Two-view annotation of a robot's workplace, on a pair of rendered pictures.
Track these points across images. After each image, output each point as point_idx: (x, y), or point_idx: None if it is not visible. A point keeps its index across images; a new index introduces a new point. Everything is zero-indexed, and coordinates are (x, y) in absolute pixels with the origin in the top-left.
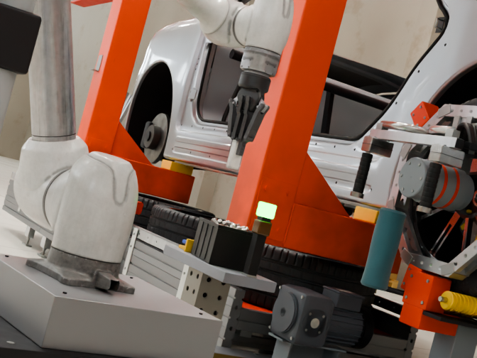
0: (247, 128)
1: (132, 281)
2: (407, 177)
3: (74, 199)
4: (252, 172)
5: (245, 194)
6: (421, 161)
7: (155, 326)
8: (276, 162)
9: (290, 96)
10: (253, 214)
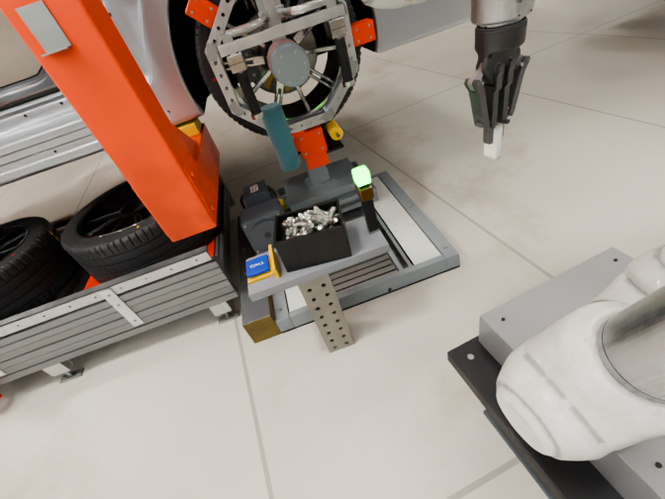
0: (513, 101)
1: (527, 317)
2: (287, 70)
3: None
4: (164, 176)
5: (176, 198)
6: (295, 48)
7: None
8: (174, 147)
9: (124, 64)
10: (206, 204)
